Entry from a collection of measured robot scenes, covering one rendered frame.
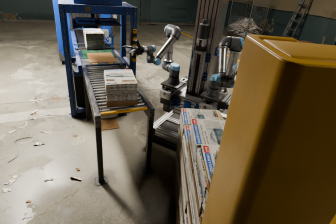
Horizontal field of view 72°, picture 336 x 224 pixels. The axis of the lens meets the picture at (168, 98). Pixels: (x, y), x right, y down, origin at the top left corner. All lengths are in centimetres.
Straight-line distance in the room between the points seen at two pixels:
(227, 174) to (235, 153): 3
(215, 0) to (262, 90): 238
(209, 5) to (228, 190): 241
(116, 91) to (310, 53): 201
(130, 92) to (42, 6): 878
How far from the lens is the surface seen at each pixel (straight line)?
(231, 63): 245
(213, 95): 252
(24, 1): 1071
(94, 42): 400
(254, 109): 19
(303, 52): 20
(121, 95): 216
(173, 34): 254
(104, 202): 244
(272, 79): 17
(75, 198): 251
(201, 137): 143
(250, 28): 956
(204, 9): 261
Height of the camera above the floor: 189
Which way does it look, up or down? 27 degrees down
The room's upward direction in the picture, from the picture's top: 6 degrees clockwise
